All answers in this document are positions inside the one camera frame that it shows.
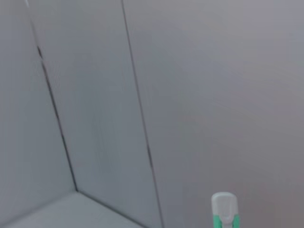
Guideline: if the green white utility knife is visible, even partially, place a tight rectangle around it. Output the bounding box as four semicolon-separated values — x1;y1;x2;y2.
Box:
211;192;240;228

